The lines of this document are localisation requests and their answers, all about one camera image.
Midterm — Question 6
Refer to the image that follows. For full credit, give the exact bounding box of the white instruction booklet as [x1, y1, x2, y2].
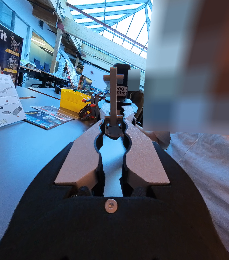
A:
[0, 71, 27, 132]

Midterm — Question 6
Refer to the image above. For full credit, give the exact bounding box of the black tracked toy robot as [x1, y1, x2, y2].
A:
[79, 91, 107, 121]

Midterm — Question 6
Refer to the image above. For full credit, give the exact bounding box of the long background desk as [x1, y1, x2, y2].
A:
[19, 64, 70, 88]

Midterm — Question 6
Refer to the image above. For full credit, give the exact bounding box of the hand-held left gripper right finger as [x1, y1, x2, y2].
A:
[123, 119, 171, 196]

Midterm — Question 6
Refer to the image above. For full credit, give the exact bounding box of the long grey toy brick beam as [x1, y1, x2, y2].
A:
[103, 67, 125, 140]

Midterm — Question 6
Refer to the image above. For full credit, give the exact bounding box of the yellow plastic bin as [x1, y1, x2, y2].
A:
[60, 88, 92, 113]

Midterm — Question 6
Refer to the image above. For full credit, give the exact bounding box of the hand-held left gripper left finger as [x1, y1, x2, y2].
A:
[54, 119, 105, 196]

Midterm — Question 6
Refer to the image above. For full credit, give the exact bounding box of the whiteboard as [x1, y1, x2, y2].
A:
[82, 63, 111, 90]

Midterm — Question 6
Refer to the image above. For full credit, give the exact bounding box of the pale printed leaflet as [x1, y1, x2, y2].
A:
[31, 106, 79, 122]

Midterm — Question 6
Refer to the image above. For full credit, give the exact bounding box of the colourful toy box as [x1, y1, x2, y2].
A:
[78, 74, 93, 91]

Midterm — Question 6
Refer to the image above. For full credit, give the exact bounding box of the dark blue toy kit box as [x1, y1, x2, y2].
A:
[0, 14, 24, 88]

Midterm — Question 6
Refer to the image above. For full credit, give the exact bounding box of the grey table with brown edge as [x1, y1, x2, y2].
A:
[28, 87, 66, 100]

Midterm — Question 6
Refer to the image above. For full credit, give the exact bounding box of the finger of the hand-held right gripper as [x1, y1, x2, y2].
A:
[117, 104, 137, 123]
[98, 101, 112, 121]

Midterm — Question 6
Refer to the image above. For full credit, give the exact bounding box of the tilted white board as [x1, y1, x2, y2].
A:
[65, 54, 81, 86]

